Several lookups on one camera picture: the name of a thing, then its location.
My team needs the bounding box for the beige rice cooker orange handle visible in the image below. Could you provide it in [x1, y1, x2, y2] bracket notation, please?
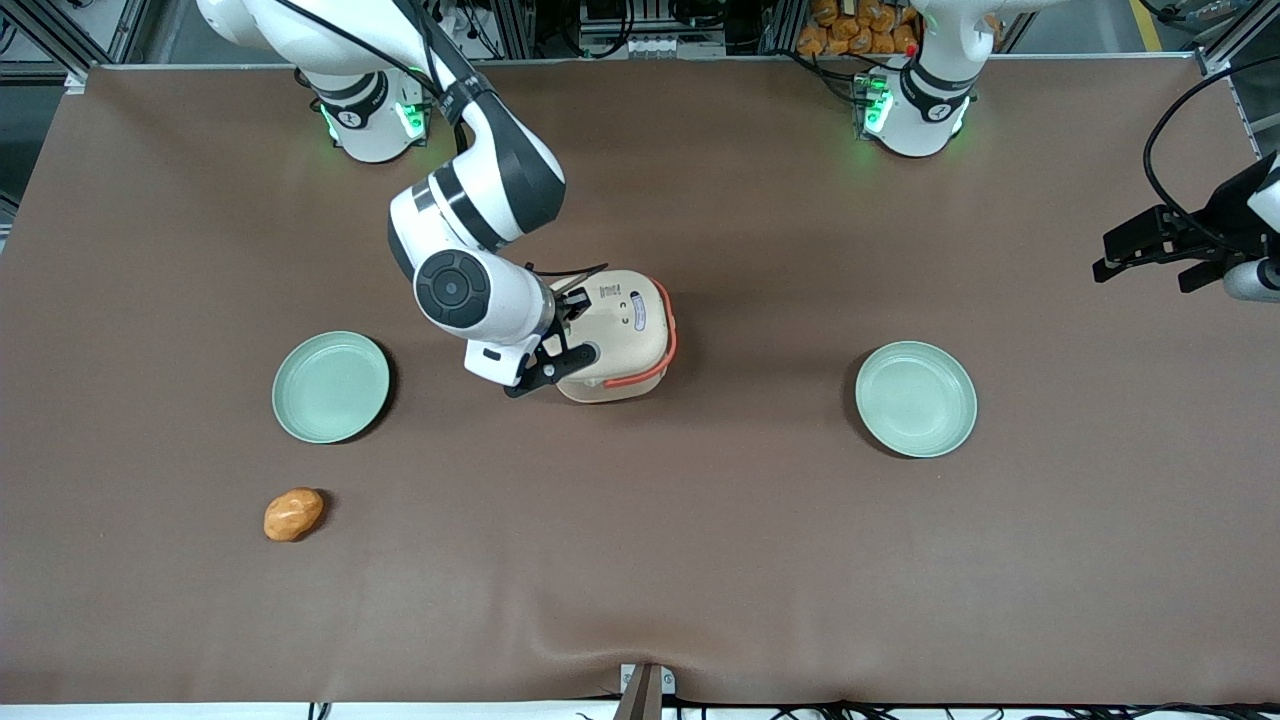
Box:
[546, 268, 678, 404]

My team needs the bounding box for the pale green plate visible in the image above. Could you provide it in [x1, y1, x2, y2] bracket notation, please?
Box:
[855, 341, 979, 459]
[272, 331, 391, 445]

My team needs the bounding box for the brown tablecloth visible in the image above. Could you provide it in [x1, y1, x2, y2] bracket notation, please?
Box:
[0, 58, 1280, 706]

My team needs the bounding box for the orange-brown bread roll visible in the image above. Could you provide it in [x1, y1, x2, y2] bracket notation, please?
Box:
[264, 487, 325, 543]

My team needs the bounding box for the white power strip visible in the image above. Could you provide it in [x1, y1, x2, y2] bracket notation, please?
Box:
[580, 36, 727, 59]

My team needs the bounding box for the bag of orange bread rolls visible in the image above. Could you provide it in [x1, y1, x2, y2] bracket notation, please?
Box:
[797, 0, 921, 57]

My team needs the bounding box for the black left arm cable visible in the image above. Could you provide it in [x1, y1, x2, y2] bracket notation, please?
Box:
[1143, 62, 1280, 251]

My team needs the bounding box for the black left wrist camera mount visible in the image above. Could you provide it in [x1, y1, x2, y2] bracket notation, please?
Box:
[1200, 150, 1280, 263]

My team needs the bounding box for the aluminium frame strut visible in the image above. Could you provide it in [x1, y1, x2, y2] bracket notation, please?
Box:
[0, 0, 151, 81]
[1195, 0, 1280, 77]

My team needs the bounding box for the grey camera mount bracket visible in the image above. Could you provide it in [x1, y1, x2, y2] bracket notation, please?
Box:
[618, 662, 677, 720]

